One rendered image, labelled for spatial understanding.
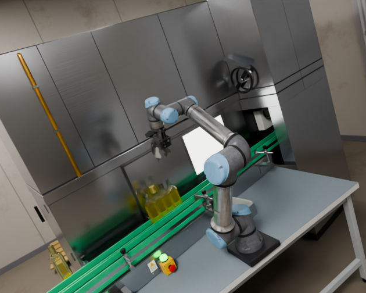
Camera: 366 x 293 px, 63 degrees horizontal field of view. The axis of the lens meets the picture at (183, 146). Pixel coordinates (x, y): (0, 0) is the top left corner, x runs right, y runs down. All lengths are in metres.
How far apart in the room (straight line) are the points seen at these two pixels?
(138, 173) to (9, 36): 3.30
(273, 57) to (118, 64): 1.09
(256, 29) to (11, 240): 4.16
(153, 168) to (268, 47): 1.16
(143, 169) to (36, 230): 3.19
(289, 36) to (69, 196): 1.89
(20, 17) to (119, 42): 2.98
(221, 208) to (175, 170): 0.78
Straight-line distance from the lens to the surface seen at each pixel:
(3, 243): 4.98
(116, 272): 1.71
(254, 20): 2.25
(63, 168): 1.79
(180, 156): 2.08
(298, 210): 1.92
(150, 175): 1.97
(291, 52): 2.50
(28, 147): 1.75
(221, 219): 1.41
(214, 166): 1.19
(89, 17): 4.95
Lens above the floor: 1.78
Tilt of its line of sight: 15 degrees down
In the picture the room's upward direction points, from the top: 21 degrees counter-clockwise
